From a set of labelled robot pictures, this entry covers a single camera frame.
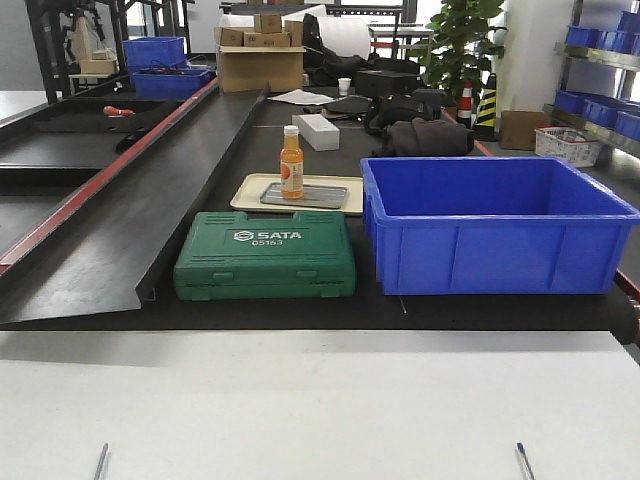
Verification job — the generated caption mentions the green black screwdriver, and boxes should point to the green black screwdriver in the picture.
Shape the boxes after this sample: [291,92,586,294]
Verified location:
[516,442,536,480]
[93,442,109,480]

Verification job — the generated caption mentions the small metal tray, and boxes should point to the small metal tray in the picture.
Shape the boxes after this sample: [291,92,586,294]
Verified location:
[260,182,348,210]

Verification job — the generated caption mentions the beige plastic tray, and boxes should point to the beige plastic tray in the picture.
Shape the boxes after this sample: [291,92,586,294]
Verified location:
[230,173,363,216]

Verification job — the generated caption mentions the orange juice bottle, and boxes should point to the orange juice bottle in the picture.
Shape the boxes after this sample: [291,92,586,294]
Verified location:
[280,125,304,199]

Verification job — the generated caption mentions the green SATA tool case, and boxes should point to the green SATA tool case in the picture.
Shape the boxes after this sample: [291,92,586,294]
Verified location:
[173,211,357,301]

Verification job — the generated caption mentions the white rectangular box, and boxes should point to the white rectangular box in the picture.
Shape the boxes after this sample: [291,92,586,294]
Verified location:
[292,114,340,151]

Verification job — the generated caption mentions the dark grey folded jacket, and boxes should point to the dark grey folded jacket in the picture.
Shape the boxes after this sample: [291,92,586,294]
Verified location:
[372,117,475,157]

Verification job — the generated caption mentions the large blue plastic bin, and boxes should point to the large blue plastic bin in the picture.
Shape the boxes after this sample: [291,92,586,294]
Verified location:
[361,156,639,295]

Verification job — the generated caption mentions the black bag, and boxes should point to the black bag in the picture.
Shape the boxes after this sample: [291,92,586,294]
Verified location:
[363,93,441,136]

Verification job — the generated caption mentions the white paper cup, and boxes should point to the white paper cup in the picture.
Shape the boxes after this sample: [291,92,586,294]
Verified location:
[338,77,351,96]

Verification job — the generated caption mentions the large cardboard box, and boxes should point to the large cardboard box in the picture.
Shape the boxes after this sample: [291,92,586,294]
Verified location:
[217,46,305,93]

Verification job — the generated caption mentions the orange white traffic cone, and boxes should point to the orange white traffic cone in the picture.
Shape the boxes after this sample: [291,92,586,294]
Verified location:
[456,79,473,129]

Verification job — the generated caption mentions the black yellow traffic cone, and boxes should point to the black yellow traffic cone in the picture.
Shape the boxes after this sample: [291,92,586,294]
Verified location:
[473,73,497,141]

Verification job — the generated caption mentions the black slanted ramp panel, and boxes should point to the black slanted ramp panel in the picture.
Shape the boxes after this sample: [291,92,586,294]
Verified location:
[1,83,265,325]

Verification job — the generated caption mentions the blue crate on left table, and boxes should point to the blue crate on left table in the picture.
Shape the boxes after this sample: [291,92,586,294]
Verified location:
[131,69,214,100]

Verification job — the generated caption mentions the green potted plant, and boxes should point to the green potted plant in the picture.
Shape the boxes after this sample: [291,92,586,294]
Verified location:
[409,0,504,103]

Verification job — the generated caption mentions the white wire basket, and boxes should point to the white wire basket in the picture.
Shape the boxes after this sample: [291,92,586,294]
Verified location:
[535,126,602,168]

